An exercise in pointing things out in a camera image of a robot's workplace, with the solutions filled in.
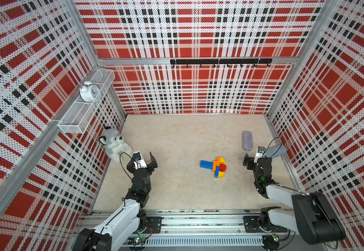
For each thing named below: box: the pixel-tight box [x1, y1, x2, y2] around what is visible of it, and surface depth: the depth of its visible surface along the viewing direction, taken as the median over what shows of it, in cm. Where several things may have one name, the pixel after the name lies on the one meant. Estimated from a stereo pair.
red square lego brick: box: [219, 163, 227, 173], surface depth 93 cm
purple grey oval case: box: [242, 130, 253, 152], surface depth 106 cm
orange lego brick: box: [212, 156, 221, 173], surface depth 93 cm
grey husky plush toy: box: [98, 126, 133, 163], surface depth 88 cm
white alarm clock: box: [79, 80, 101, 104], surface depth 72 cm
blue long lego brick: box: [214, 165, 220, 179], surface depth 92 cm
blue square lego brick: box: [199, 160, 214, 170], surface depth 95 cm
